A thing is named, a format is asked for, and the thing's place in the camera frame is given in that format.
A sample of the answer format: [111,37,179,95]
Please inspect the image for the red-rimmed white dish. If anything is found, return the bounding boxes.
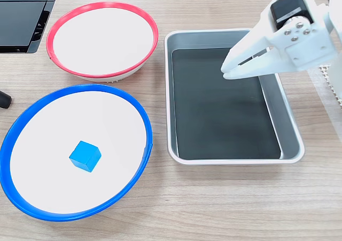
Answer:
[45,2,159,82]

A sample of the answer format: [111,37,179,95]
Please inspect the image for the translucent pale sheet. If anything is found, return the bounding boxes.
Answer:
[307,64,342,143]

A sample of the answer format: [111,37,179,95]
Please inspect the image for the black tray liner mat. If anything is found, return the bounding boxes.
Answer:
[171,47,283,161]

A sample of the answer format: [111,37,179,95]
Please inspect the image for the black glossy flat tray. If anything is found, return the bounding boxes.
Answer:
[0,0,61,54]

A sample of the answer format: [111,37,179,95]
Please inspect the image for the blue cube block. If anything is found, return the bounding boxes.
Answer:
[68,141,103,173]

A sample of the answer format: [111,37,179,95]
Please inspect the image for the blue-rimmed white dish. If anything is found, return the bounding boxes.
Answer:
[0,83,153,222]

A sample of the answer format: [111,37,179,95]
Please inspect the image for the white mesh non-slip mat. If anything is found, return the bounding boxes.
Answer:
[316,63,342,110]

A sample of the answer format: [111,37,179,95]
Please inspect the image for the black cylindrical foot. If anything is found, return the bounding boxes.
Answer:
[0,90,13,110]

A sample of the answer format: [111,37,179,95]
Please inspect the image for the silver metal tray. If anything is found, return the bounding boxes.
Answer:
[164,28,306,166]

